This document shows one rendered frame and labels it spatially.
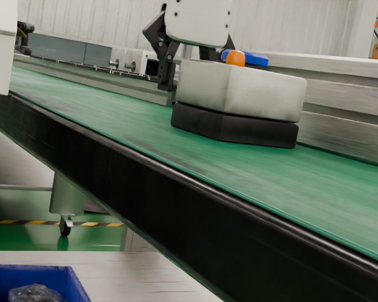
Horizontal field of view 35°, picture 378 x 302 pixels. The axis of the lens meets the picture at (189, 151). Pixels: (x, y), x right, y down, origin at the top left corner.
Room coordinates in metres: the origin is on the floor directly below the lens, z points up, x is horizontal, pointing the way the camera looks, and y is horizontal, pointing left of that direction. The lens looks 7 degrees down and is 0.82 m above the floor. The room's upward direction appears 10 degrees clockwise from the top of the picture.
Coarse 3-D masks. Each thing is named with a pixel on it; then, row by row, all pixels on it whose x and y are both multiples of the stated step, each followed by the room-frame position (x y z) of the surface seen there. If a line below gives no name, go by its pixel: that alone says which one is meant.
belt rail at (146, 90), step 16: (16, 64) 1.52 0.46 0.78; (32, 64) 1.43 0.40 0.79; (48, 64) 1.31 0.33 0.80; (64, 64) 1.22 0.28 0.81; (80, 80) 1.14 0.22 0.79; (96, 80) 1.08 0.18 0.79; (112, 80) 1.02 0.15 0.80; (128, 80) 0.96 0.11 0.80; (144, 80) 0.92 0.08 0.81; (144, 96) 0.91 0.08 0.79; (160, 96) 0.87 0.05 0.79
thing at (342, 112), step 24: (288, 72) 0.61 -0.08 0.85; (312, 72) 0.58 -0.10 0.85; (336, 72) 0.54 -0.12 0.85; (360, 72) 0.52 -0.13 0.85; (312, 96) 0.56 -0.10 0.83; (336, 96) 0.53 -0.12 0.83; (360, 96) 0.51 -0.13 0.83; (312, 120) 0.56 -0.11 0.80; (336, 120) 0.53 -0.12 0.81; (360, 120) 0.52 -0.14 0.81; (312, 144) 0.55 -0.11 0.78; (336, 144) 0.53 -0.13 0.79; (360, 144) 0.50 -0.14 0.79
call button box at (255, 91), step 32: (192, 64) 0.51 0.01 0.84; (224, 64) 0.48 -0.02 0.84; (192, 96) 0.51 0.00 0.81; (224, 96) 0.47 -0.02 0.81; (256, 96) 0.48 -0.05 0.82; (288, 96) 0.50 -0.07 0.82; (192, 128) 0.50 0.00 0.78; (224, 128) 0.47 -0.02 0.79; (256, 128) 0.48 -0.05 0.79; (288, 128) 0.50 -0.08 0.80
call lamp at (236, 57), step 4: (232, 52) 0.47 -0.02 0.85; (236, 52) 0.47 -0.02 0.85; (240, 52) 0.47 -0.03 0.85; (228, 56) 0.48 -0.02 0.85; (232, 56) 0.47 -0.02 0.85; (236, 56) 0.47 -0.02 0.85; (240, 56) 0.47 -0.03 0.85; (244, 56) 0.48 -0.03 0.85; (228, 60) 0.47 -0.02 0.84; (232, 60) 0.47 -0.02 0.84; (236, 60) 0.47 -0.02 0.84; (240, 60) 0.47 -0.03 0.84; (244, 60) 0.48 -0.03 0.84; (232, 64) 0.47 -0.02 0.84; (236, 64) 0.47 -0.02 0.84; (240, 64) 0.47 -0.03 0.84; (244, 64) 0.48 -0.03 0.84
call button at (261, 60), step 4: (224, 52) 0.51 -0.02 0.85; (228, 52) 0.51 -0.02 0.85; (244, 52) 0.50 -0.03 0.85; (248, 52) 0.50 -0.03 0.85; (224, 56) 0.51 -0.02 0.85; (248, 56) 0.50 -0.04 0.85; (252, 56) 0.50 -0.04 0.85; (256, 56) 0.50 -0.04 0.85; (260, 56) 0.51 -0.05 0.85; (264, 56) 0.51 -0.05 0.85; (224, 60) 0.53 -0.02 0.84; (248, 60) 0.50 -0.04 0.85; (252, 60) 0.50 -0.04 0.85; (256, 60) 0.50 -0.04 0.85; (260, 60) 0.50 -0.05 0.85; (264, 60) 0.51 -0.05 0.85; (268, 60) 0.52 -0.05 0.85; (248, 64) 0.51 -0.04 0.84; (252, 64) 0.51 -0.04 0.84; (256, 64) 0.50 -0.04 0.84; (260, 64) 0.51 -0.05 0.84; (264, 64) 0.51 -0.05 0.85
